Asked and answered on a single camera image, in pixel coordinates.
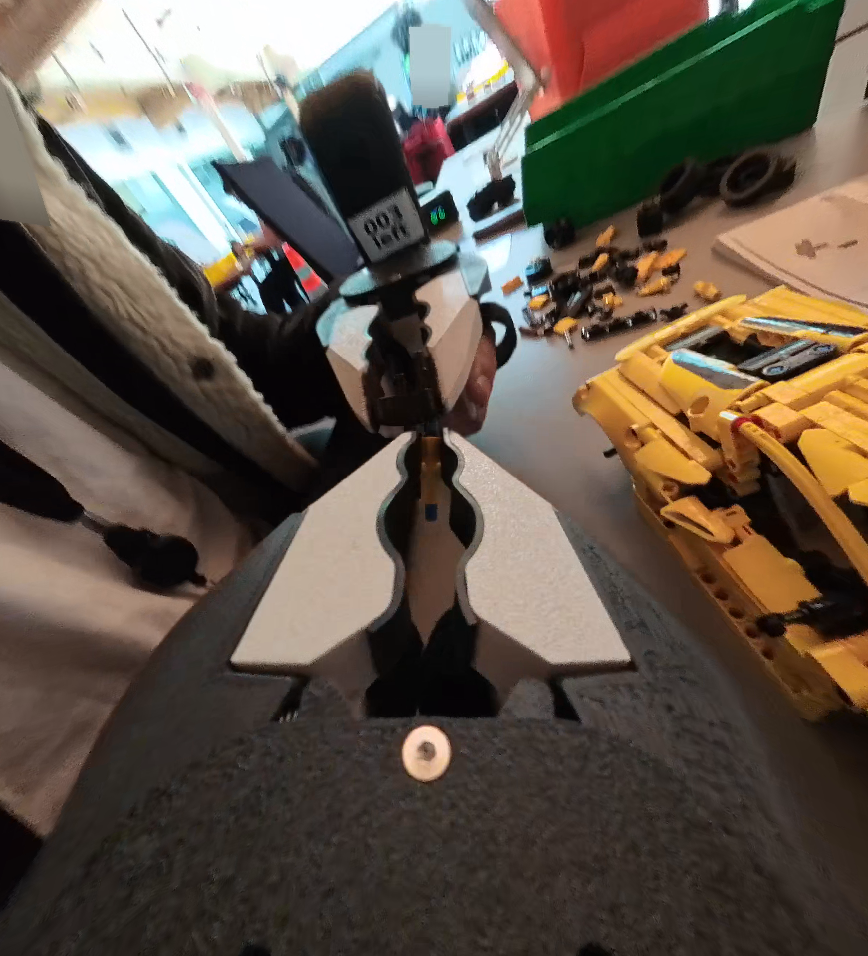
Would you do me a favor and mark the person's left hand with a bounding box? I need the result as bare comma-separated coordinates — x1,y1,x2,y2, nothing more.
447,332,498,438

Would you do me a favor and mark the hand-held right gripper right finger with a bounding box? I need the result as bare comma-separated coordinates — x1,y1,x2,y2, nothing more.
443,432,634,697

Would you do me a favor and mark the pile of loose brick pieces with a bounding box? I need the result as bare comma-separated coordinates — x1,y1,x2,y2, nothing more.
501,224,722,348

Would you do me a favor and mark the green low storage bin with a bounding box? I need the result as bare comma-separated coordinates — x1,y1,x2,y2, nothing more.
521,0,846,229

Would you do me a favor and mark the orange traffic cone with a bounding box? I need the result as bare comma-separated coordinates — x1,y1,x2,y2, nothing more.
284,242,326,296

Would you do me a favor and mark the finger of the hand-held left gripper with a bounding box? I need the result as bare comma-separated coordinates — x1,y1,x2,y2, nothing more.
421,276,485,413
316,302,386,436

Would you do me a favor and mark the wooden board document stand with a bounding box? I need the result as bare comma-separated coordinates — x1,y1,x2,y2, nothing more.
464,0,543,180

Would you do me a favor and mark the black flat panel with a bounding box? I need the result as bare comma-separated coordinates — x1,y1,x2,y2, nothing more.
213,157,364,281

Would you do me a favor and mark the open instruction booklet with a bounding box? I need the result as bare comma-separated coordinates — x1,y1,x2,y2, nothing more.
714,157,868,322

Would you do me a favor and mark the black badge reel with chain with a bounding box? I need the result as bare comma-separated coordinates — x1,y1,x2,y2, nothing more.
0,407,207,591

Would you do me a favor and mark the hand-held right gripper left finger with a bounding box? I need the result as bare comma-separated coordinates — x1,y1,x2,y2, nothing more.
229,432,423,699

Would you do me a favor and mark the yellow brick toy car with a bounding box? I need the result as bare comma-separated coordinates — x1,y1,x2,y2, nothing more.
572,284,868,755

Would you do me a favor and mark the person's left forearm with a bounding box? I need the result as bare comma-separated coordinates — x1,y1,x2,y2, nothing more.
213,287,375,449

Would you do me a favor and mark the person's torso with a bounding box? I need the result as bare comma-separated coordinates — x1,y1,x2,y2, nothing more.
0,75,315,830

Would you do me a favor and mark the small yellow black brick assembly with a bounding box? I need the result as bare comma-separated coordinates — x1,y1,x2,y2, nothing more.
419,437,444,524

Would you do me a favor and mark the red tote bag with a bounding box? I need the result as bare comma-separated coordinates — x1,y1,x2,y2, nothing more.
494,0,711,113

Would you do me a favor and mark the grey desk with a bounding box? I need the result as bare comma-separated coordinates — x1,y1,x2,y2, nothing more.
419,97,868,956

